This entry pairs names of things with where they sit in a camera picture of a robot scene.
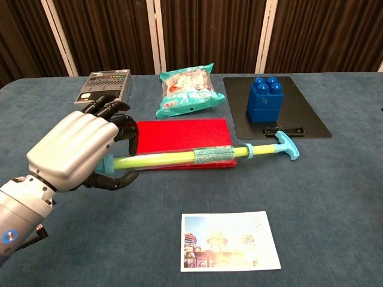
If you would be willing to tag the brown folding screen panel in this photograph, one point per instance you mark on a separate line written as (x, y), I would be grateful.
(209, 30)
(24, 36)
(104, 36)
(329, 30)

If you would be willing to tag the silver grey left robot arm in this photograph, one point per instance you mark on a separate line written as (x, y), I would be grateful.
(18, 215)

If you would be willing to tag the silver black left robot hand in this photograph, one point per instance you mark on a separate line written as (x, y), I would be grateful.
(68, 149)

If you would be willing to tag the silver grey printed box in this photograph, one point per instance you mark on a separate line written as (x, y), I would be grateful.
(101, 85)

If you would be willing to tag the blue studded building block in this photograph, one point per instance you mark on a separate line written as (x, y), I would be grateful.
(263, 104)

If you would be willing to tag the red flat notebook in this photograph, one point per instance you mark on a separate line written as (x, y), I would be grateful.
(179, 134)

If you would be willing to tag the teal white snack bag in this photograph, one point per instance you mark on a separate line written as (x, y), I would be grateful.
(185, 92)

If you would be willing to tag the black clipboard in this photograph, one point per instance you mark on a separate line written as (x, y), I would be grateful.
(299, 104)

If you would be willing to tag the photo postcard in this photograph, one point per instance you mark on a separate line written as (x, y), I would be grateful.
(230, 242)

